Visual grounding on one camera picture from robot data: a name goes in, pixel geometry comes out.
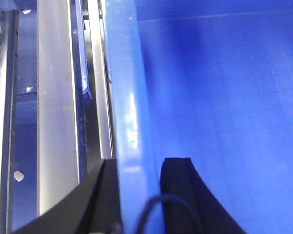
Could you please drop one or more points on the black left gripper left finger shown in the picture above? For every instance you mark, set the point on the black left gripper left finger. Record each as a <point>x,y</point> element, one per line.
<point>93,207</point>

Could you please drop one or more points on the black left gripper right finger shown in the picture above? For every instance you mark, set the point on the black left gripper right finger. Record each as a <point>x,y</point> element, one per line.
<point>180,178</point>

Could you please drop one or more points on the stainless steel shelf rail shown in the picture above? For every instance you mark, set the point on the stainless steel shelf rail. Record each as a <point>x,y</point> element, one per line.
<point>57,135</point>

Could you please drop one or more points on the large blue plastic bin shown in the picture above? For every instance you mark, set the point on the large blue plastic bin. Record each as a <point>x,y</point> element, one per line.
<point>211,80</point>

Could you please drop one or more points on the black shelf divider rail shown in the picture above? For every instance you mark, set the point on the black shelf divider rail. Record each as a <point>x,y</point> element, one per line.
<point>101,80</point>

